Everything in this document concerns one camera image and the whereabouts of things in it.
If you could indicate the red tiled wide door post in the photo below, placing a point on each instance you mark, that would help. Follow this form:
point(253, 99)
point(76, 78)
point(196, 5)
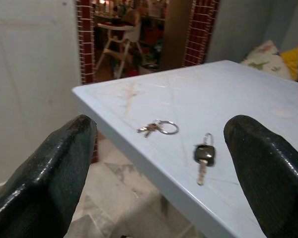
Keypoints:
point(201, 29)

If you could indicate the brown wooden door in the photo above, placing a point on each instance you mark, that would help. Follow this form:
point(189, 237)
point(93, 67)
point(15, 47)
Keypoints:
point(176, 32)

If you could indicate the yellow pillow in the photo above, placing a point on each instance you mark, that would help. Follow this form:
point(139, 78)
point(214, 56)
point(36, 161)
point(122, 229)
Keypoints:
point(293, 59)

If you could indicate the white plastic table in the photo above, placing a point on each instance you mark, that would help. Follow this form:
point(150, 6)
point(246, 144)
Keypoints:
point(213, 99)

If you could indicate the dinosaur print pillow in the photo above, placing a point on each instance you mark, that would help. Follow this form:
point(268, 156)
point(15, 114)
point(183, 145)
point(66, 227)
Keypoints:
point(265, 57)

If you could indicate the white high chair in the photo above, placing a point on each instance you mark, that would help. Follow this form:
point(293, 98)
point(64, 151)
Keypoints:
point(119, 29)

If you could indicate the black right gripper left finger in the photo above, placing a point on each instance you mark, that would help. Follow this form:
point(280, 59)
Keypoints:
point(47, 178)

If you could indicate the red tiled narrow door post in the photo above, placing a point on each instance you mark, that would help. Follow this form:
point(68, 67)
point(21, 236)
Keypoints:
point(85, 37)

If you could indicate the black-headed car key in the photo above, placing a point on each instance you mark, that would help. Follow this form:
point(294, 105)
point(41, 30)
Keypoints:
point(204, 152)

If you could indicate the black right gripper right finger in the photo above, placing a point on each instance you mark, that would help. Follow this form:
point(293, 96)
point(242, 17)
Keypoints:
point(270, 178)

